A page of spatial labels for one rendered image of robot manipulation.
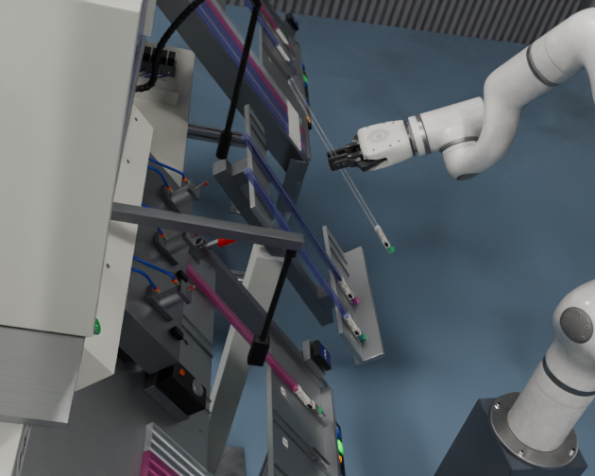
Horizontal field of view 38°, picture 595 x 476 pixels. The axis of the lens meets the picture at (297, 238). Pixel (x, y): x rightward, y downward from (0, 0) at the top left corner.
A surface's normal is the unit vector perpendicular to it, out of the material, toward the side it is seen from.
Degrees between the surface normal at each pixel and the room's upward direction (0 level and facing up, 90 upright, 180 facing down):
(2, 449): 0
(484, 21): 90
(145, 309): 46
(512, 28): 90
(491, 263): 0
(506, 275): 0
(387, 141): 30
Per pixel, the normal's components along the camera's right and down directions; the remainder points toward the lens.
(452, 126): -0.15, -0.04
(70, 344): 0.25, -0.76
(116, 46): 0.04, 0.64
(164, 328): 0.86, -0.41
